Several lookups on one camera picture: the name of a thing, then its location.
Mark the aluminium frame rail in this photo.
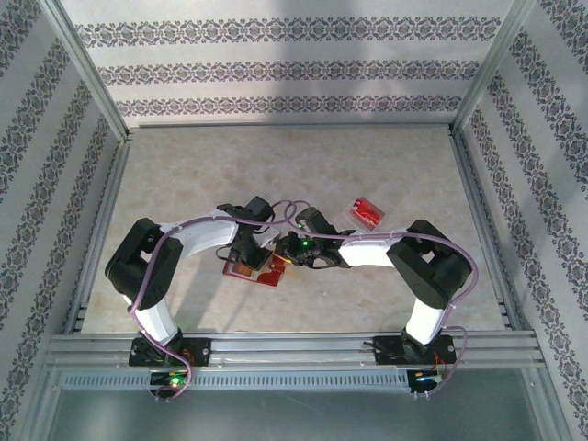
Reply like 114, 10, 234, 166
128, 121, 454, 132
449, 130, 525, 332
63, 137, 132, 334

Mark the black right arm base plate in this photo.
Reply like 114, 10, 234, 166
374, 334, 457, 367

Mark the red card holder wallet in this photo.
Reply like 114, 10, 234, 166
221, 254, 286, 288

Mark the aluminium frame post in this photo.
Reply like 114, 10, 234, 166
452, 0, 541, 135
39, 0, 132, 144

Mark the grey slotted cable duct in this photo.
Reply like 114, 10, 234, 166
62, 369, 414, 391

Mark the grey sheet metal panel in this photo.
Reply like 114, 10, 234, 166
45, 383, 550, 441

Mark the clear acrylic card stand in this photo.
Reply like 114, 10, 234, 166
342, 195, 387, 233

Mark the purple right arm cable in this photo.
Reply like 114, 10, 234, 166
284, 199, 481, 399

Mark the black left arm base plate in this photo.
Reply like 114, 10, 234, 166
128, 337, 212, 368

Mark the stack of red credit cards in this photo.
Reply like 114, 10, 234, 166
348, 196, 386, 230

